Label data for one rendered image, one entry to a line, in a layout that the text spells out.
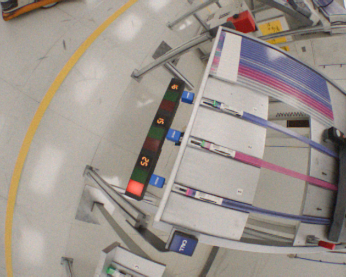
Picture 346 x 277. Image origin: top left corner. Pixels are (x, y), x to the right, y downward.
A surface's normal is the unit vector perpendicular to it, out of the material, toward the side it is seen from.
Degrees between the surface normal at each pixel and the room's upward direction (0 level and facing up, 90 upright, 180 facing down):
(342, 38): 90
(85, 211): 0
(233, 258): 90
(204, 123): 47
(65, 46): 0
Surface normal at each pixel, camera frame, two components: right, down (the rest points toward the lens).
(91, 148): 0.66, 0.01
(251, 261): -0.67, -0.43
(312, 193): -0.04, -0.30
